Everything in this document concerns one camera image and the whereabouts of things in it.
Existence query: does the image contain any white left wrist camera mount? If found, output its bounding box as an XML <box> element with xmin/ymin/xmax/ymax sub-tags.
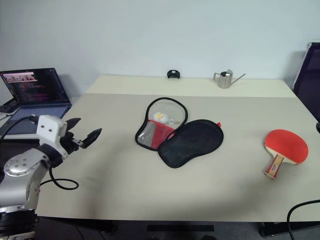
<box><xmin>36</xmin><ymin>114</ymin><xmax>68</xmax><ymax>151</ymax></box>

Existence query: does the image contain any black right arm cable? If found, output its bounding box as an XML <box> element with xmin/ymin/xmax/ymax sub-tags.
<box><xmin>286</xmin><ymin>199</ymin><xmax>320</xmax><ymax>240</ymax></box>

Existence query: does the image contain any red ping pong paddle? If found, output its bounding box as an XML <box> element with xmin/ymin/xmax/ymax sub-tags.
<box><xmin>263</xmin><ymin>128</ymin><xmax>310</xmax><ymax>180</ymax></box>

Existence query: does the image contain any red black paddle case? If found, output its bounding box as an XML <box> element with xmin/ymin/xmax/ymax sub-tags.
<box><xmin>134</xmin><ymin>96</ymin><xmax>224</xmax><ymax>169</ymax></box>

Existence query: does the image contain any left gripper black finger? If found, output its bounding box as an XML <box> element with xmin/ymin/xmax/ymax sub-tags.
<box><xmin>81</xmin><ymin>128</ymin><xmax>103</xmax><ymax>148</ymax></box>
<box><xmin>65</xmin><ymin>117</ymin><xmax>82</xmax><ymax>131</ymax></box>

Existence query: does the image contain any steel watering can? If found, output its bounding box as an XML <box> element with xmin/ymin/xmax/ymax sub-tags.
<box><xmin>212</xmin><ymin>69</ymin><xmax>247</xmax><ymax>89</ymax></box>

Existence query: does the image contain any black office chair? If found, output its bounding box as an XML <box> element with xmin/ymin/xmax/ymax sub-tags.
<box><xmin>291</xmin><ymin>41</ymin><xmax>320</xmax><ymax>123</ymax></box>

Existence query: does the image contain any blue open laptop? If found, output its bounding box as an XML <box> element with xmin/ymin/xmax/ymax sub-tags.
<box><xmin>0</xmin><ymin>67</ymin><xmax>73</xmax><ymax>141</ymax></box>

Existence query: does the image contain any black phone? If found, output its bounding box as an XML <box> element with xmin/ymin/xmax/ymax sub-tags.
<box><xmin>0</xmin><ymin>98</ymin><xmax>20</xmax><ymax>113</ymax></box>

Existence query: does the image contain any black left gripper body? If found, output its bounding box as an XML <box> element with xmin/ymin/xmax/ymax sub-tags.
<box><xmin>58</xmin><ymin>124</ymin><xmax>85</xmax><ymax>158</ymax></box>

